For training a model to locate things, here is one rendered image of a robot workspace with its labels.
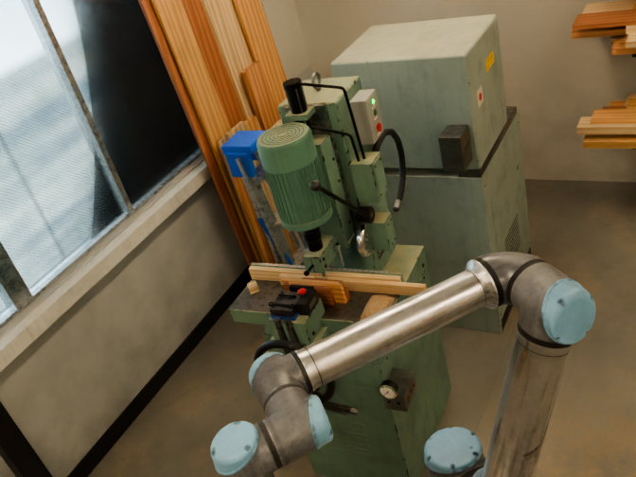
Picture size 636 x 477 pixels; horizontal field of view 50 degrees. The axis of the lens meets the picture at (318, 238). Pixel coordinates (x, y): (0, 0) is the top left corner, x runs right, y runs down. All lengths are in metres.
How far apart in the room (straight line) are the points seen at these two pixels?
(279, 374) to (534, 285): 0.54
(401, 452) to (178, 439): 1.20
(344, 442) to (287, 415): 1.50
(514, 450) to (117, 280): 2.27
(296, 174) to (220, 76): 1.75
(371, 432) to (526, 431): 1.15
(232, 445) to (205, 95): 2.57
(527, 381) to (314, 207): 0.96
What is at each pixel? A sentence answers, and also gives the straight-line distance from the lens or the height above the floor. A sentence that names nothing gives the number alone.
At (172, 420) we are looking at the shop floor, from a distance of 3.54.
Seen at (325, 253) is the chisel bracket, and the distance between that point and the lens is 2.32.
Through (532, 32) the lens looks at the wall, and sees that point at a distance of 4.20.
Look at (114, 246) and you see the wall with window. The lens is 3.31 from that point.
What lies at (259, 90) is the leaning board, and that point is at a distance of 3.88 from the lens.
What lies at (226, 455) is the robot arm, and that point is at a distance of 1.25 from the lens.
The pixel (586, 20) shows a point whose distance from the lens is 3.70.
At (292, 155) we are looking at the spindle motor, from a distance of 2.07.
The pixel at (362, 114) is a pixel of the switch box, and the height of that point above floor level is 1.43.
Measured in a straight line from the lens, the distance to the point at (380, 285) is 2.31.
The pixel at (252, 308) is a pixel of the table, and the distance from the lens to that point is 2.45.
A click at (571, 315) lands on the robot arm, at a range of 1.42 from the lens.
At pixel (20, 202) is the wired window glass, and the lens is 3.13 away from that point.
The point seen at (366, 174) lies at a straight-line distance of 2.30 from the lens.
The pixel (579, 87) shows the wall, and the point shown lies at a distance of 4.28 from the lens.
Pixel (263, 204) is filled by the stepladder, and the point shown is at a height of 0.86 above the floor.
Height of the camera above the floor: 2.33
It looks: 32 degrees down
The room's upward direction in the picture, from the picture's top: 16 degrees counter-clockwise
